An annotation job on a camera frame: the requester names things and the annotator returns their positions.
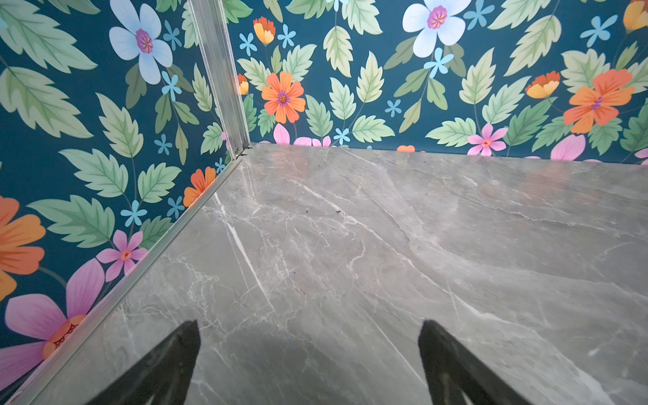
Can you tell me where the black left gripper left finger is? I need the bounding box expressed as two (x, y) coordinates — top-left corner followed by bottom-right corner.
(89, 320), (201, 405)

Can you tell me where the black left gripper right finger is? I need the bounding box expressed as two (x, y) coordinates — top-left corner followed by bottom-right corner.
(418, 320), (531, 405)

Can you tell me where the aluminium frame post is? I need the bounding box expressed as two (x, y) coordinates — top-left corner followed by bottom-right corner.
(189, 0), (250, 160)

